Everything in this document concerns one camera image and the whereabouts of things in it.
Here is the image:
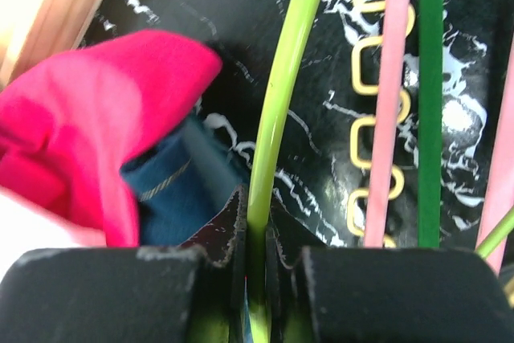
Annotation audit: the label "wooden clothes rack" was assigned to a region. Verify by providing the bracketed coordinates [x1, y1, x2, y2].
[1, 0, 102, 87]

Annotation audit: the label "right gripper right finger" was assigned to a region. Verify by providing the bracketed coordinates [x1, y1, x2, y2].
[266, 202, 513, 342]

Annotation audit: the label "lime green hanger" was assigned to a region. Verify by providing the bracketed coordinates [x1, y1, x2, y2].
[188, 0, 514, 343]

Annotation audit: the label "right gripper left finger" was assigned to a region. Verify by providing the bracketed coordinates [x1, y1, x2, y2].
[1, 186, 247, 342]

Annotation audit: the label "pink red t-shirt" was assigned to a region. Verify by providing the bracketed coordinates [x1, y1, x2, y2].
[1, 30, 222, 247]

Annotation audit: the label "blue denim garment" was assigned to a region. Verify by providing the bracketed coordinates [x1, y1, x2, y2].
[120, 114, 247, 246]

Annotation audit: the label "white shirt hanger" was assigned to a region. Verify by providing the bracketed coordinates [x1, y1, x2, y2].
[354, 0, 513, 272]

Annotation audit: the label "cream wavy skirt hanger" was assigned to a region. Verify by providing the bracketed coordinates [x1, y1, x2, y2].
[347, 0, 415, 248]

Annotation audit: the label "white garment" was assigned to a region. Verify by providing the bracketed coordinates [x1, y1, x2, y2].
[1, 188, 107, 276]

